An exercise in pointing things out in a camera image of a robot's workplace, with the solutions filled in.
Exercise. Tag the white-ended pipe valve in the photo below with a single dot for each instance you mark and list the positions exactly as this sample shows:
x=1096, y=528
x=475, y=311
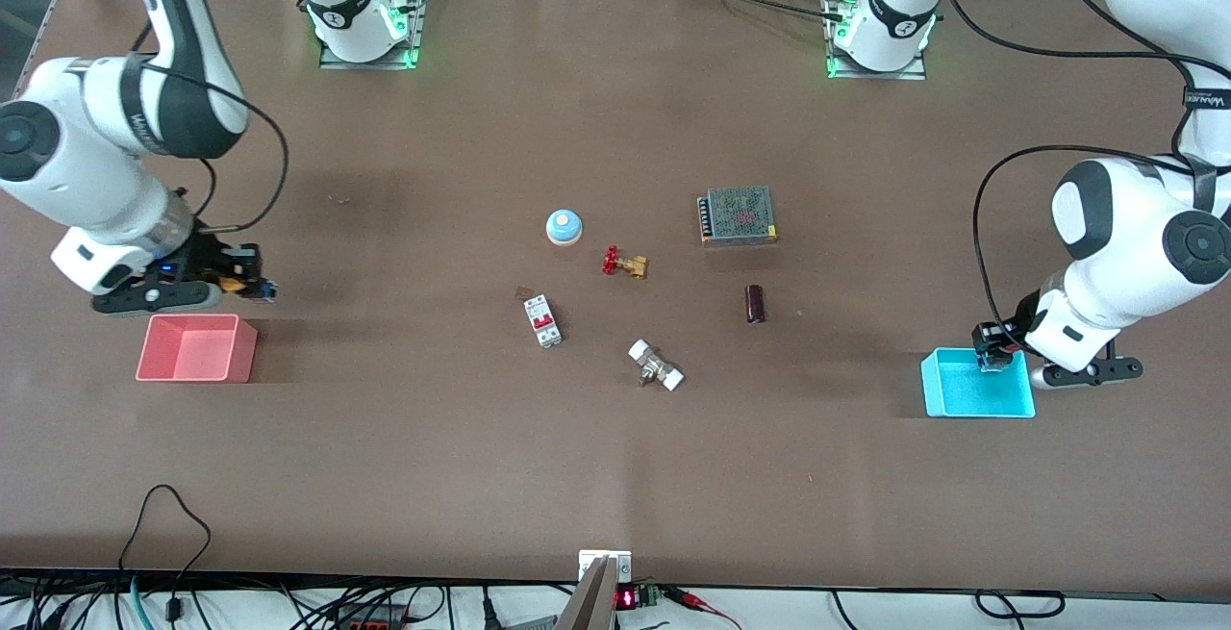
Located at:
x=656, y=365

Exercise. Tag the white red circuit breaker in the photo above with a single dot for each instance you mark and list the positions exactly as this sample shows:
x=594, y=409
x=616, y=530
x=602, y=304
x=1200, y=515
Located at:
x=543, y=320

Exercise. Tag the dark cylindrical capacitor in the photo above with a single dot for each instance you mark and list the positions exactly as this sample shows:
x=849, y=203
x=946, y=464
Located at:
x=756, y=304

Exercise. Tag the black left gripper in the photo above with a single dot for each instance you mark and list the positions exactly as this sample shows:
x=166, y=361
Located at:
x=1007, y=333

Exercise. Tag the yellow push button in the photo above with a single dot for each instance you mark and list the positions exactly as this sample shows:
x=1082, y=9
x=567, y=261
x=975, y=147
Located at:
x=234, y=281

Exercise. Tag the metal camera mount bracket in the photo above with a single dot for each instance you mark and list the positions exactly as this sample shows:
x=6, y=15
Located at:
x=594, y=601

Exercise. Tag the metal mesh power supply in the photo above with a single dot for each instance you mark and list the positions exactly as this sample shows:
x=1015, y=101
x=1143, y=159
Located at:
x=739, y=214

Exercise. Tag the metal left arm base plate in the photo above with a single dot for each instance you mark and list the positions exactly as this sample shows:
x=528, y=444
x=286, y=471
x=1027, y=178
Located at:
x=875, y=74

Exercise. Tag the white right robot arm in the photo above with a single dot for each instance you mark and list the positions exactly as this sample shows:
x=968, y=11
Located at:
x=96, y=130

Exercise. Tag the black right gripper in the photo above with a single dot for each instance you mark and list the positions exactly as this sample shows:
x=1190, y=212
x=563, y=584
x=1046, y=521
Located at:
x=209, y=258

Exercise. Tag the red push button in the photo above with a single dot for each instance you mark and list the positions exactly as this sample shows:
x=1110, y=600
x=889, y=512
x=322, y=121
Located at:
x=992, y=364

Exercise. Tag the red alligator clip lead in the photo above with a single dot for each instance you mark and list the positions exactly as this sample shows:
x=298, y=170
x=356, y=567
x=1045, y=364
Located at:
x=697, y=601

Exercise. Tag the blue white round button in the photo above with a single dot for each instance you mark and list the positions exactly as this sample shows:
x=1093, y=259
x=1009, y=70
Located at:
x=565, y=226

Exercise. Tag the red LED display module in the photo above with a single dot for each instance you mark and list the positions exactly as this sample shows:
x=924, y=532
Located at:
x=635, y=597

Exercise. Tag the pink plastic box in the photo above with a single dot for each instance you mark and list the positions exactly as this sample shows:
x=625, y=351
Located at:
x=192, y=351

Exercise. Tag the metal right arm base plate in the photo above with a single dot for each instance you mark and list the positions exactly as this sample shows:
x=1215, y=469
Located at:
x=415, y=24

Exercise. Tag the cyan plastic box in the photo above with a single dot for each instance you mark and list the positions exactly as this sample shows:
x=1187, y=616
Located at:
x=971, y=399

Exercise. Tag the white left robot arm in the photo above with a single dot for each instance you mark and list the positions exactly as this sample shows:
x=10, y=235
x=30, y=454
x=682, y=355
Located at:
x=1135, y=245

